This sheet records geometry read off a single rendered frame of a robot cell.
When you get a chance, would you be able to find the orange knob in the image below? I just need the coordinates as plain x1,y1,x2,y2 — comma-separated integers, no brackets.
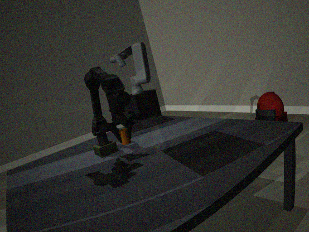
119,128,131,145

